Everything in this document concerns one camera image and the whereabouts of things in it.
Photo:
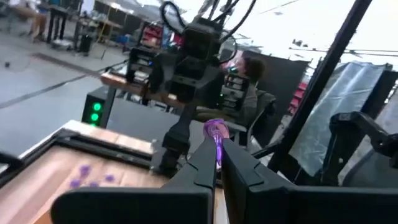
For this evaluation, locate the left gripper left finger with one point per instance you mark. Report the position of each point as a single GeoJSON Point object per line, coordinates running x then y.
{"type": "Point", "coordinates": [140, 208]}

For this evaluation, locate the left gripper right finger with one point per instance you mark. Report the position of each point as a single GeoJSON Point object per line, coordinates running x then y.
{"type": "Point", "coordinates": [311, 208]}

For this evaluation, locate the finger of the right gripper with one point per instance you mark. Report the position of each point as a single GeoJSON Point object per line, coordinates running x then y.
{"type": "Point", "coordinates": [171, 74]}
{"type": "Point", "coordinates": [205, 87]}

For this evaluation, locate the wooden work table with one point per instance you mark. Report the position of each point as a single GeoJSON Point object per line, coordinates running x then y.
{"type": "Point", "coordinates": [124, 84]}

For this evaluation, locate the person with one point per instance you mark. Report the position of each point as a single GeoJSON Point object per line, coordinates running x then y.
{"type": "Point", "coordinates": [38, 23]}
{"type": "Point", "coordinates": [252, 67]}

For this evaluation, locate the grey partition panel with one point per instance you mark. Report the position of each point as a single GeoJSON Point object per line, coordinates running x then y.
{"type": "Point", "coordinates": [140, 124]}

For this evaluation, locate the black computer tower green lights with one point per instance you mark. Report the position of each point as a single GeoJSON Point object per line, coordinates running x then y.
{"type": "Point", "coordinates": [93, 99]}

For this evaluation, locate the clear plastic sheet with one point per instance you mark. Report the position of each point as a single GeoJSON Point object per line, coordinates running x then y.
{"type": "Point", "coordinates": [348, 93]}

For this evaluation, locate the black table clamp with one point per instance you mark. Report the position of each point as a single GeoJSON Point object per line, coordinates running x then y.
{"type": "Point", "coordinates": [9, 158]}

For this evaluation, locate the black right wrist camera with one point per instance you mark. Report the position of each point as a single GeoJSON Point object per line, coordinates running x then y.
{"type": "Point", "coordinates": [202, 40]}

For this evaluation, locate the black aluminium table frame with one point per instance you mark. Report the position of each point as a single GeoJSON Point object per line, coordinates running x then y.
{"type": "Point", "coordinates": [102, 149]}

